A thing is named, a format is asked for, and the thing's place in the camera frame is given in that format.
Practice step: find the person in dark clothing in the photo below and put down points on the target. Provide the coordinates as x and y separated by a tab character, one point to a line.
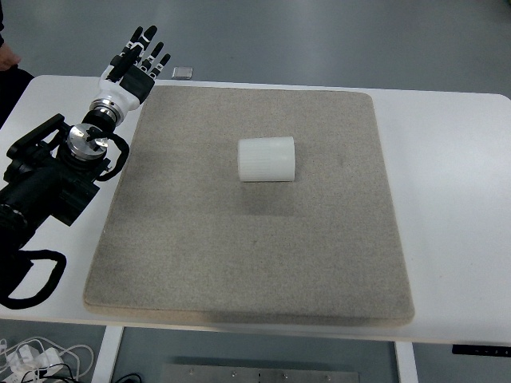
14	80

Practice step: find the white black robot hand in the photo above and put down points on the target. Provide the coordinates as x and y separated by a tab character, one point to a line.
125	84

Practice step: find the small silver floor plate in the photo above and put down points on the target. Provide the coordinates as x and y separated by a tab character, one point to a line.
182	73

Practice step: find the grey metal base plate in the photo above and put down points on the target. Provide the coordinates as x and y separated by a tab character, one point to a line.
211	373

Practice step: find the grey felt mat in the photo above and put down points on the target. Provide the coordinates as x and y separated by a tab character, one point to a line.
186	241

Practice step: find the white table leg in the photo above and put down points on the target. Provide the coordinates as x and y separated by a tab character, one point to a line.
107	356

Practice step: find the white ribbed cup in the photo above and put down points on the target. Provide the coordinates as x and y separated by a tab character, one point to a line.
269	159

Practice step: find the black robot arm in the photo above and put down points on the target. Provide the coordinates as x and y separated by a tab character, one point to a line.
55	169

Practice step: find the black table control panel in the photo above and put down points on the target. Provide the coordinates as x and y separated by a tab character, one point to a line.
482	350

